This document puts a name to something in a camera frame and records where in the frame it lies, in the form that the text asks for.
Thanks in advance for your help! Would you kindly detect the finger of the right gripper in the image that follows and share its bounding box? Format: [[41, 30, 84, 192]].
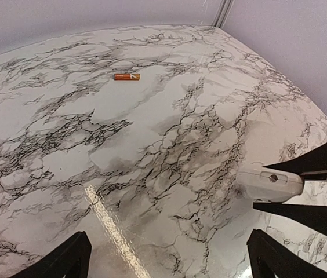
[[253, 202, 327, 236], [264, 143, 327, 175]]

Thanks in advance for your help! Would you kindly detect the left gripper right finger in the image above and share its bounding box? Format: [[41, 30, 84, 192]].
[[247, 229, 327, 278]]

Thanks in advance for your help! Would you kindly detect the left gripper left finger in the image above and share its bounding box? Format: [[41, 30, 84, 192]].
[[12, 231, 92, 278]]

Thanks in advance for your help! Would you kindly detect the white remote control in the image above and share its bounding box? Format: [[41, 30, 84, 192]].
[[235, 167, 304, 203]]

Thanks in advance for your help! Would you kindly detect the orange battery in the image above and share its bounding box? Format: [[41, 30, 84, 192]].
[[114, 74, 140, 81]]

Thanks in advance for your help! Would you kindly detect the right aluminium frame post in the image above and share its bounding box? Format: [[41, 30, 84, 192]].
[[212, 0, 234, 28]]

